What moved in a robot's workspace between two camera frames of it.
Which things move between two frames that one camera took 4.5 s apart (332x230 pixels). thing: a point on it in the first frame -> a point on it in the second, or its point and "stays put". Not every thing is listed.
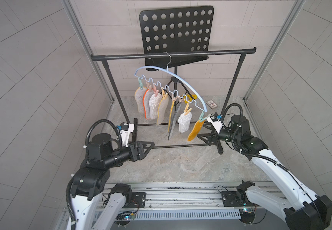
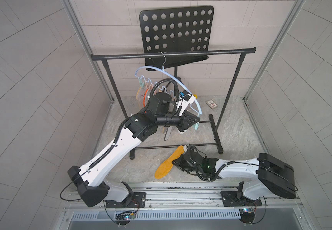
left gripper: (136, 153) -> (183, 118)
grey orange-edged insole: (147, 97) stays put
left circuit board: (124, 219) stays put
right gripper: (214, 134) -> (179, 162)
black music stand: (177, 30) stays put
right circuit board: (247, 215) stays put
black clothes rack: (102, 57) stays put
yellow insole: (195, 130) -> (165, 166)
